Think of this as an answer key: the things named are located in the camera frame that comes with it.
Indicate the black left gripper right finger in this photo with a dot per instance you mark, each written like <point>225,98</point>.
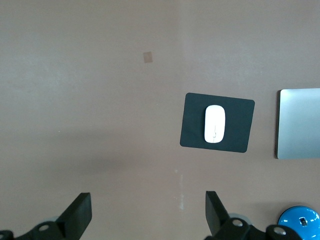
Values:
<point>220,225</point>

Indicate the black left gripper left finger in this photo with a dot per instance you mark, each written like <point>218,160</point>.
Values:
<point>75,217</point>

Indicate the white computer mouse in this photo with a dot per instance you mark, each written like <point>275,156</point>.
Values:
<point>214,120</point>

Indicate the black mouse pad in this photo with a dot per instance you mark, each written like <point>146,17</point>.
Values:
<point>240,125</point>

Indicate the blue desk lamp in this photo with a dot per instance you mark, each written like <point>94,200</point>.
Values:
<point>292,217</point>

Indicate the silver closed laptop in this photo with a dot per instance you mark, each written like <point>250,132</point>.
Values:
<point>300,125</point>

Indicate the small brown tape patch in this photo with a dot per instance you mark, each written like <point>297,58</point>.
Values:
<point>147,57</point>

